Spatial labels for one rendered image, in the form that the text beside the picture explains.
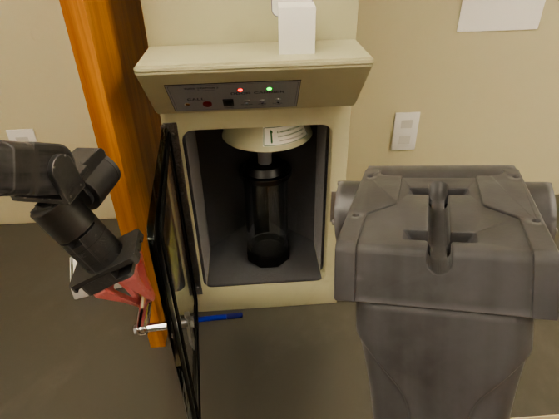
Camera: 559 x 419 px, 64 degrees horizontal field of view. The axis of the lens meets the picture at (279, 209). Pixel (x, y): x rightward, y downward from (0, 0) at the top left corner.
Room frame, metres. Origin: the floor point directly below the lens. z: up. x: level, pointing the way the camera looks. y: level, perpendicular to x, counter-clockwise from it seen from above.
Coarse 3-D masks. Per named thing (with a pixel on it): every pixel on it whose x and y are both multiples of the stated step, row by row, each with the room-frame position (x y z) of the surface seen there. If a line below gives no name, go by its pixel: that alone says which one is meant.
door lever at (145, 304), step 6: (144, 300) 0.47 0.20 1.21; (150, 300) 0.47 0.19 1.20; (144, 306) 0.46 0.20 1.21; (150, 306) 0.46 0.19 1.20; (138, 312) 0.45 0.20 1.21; (144, 312) 0.45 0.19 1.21; (150, 312) 0.45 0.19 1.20; (138, 318) 0.43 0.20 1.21; (144, 318) 0.43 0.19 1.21; (138, 324) 0.42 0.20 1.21; (144, 324) 0.42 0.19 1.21; (150, 324) 0.42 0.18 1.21; (156, 324) 0.42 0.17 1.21; (162, 324) 0.42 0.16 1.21; (138, 330) 0.42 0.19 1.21; (144, 330) 0.42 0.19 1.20; (150, 330) 0.42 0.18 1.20; (156, 330) 0.42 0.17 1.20
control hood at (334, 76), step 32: (160, 64) 0.60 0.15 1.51; (192, 64) 0.60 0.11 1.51; (224, 64) 0.60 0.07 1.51; (256, 64) 0.60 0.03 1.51; (288, 64) 0.60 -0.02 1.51; (320, 64) 0.60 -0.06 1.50; (352, 64) 0.61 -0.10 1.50; (160, 96) 0.64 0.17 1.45; (320, 96) 0.67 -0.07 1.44; (352, 96) 0.67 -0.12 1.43
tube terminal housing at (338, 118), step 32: (160, 0) 0.70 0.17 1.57; (192, 0) 0.71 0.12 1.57; (224, 0) 0.71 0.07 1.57; (256, 0) 0.71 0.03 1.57; (320, 0) 0.72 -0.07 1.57; (352, 0) 0.72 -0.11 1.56; (160, 32) 0.70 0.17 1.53; (192, 32) 0.71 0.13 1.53; (224, 32) 0.71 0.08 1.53; (256, 32) 0.71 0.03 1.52; (320, 32) 0.72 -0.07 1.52; (352, 32) 0.72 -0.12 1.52; (192, 128) 0.71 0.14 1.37; (224, 128) 0.71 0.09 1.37; (192, 224) 0.70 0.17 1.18; (224, 288) 0.71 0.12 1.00; (256, 288) 0.71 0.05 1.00; (288, 288) 0.72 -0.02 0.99; (320, 288) 0.72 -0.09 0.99
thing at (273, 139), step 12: (228, 132) 0.78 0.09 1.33; (240, 132) 0.75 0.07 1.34; (252, 132) 0.74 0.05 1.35; (264, 132) 0.74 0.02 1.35; (276, 132) 0.74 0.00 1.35; (288, 132) 0.75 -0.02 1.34; (300, 132) 0.76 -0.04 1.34; (312, 132) 0.81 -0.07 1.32; (228, 144) 0.76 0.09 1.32; (240, 144) 0.74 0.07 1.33; (252, 144) 0.73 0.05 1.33; (264, 144) 0.73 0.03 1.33; (276, 144) 0.73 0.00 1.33; (288, 144) 0.74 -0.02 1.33; (300, 144) 0.75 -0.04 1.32
